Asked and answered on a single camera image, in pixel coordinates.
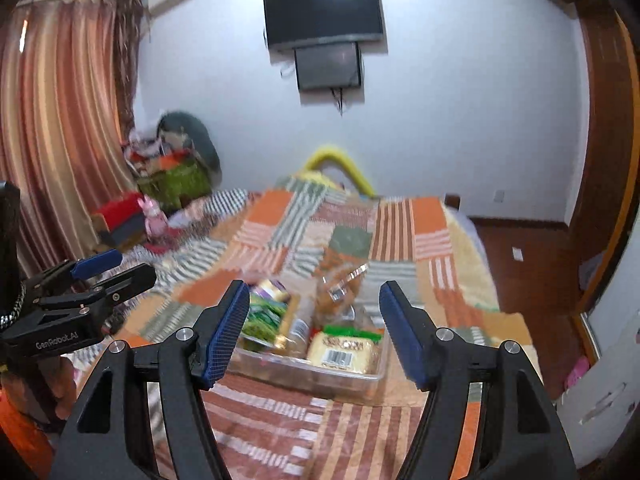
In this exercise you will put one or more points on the red gift box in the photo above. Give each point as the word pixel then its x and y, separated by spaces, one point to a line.
pixel 116 212

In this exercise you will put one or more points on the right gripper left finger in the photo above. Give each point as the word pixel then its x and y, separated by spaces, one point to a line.
pixel 108 435

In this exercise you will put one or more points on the pink plush toy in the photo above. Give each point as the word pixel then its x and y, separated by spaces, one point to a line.
pixel 155 220

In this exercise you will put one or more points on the striped orange curtain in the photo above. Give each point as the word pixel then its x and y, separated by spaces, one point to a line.
pixel 60 132

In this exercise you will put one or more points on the grey plush toy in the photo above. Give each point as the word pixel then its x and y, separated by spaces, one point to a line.
pixel 183 122

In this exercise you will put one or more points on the patchwork bed quilt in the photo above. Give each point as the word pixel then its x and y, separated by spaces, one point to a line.
pixel 297 408

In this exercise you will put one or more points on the wall mounted black television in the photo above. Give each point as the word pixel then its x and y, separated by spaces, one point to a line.
pixel 292 24

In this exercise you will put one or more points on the person's left hand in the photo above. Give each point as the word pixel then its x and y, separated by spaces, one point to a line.
pixel 58 375

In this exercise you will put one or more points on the beige barcode cracker pack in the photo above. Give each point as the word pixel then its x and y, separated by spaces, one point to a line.
pixel 346 350

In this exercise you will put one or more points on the small black wall monitor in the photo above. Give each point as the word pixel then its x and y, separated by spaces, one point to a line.
pixel 328 67

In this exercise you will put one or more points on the green peas packet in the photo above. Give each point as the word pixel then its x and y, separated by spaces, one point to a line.
pixel 268 306

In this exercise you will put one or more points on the dark brown curtain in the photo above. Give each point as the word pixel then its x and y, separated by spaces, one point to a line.
pixel 127 34

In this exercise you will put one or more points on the clear bag orange pastries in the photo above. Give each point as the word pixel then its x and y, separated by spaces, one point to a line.
pixel 336 295

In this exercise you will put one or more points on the yellow curved tube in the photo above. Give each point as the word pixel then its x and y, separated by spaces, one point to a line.
pixel 330 154

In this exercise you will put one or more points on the purple wafer pack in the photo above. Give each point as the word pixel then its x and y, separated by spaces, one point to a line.
pixel 294 331

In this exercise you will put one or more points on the clear plastic storage bin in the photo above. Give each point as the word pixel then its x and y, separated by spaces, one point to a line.
pixel 270 366

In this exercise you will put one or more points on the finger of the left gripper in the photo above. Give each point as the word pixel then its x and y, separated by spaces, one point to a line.
pixel 120 284
pixel 85 267

